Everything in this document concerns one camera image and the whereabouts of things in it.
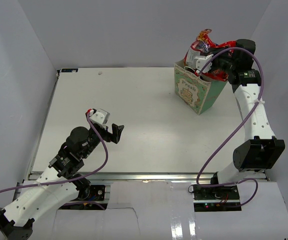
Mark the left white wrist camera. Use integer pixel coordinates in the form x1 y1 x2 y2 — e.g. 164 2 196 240
85 108 110 129

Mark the purple cable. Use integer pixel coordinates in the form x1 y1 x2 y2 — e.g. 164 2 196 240
0 114 110 231
195 46 264 207

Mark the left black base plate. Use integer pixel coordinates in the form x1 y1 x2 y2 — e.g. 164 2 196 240
77 185 106 201

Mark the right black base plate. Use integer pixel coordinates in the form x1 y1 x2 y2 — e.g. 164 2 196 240
187 184 240 201

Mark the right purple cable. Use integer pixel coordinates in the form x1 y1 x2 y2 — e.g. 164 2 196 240
195 46 264 207

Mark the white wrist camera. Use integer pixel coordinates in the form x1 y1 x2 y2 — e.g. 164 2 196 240
85 108 110 129
193 54 213 75

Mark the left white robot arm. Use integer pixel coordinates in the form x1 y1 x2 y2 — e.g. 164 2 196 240
0 123 124 240

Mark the blue label sticker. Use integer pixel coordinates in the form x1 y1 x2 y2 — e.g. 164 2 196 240
60 68 79 73

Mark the red candy bag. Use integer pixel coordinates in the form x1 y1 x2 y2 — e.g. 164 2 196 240
183 28 237 82

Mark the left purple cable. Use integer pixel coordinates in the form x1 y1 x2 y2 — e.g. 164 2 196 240
0 114 110 231

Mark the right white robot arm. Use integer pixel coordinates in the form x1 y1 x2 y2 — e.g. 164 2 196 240
209 39 285 200

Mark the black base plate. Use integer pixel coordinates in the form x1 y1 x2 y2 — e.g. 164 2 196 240
187 184 240 201
77 185 106 201

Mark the aluminium table frame rail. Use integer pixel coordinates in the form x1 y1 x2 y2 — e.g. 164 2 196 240
28 172 269 181

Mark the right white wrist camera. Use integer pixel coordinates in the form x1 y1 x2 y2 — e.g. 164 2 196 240
193 54 213 75

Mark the green paper gift bag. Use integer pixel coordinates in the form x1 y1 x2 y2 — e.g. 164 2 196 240
173 60 227 115

